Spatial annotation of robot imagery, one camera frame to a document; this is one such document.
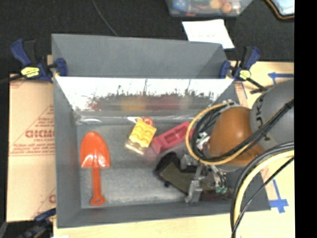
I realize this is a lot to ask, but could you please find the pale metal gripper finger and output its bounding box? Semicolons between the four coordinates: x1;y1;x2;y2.
185;175;206;205
180;154;199;171

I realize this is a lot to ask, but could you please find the pink flat block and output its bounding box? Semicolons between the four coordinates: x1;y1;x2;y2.
151;121;195;155

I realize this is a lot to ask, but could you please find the grey metal bin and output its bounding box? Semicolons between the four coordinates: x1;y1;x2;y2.
51;33;271;228

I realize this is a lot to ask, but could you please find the yellow toy brick keyring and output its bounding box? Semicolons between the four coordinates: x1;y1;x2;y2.
125;117;158;156

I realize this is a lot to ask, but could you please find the orange toy shovel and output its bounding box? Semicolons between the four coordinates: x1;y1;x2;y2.
79;131;111;206

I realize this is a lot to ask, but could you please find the brown cardboard board red print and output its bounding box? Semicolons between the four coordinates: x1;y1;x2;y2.
6;73;57;223

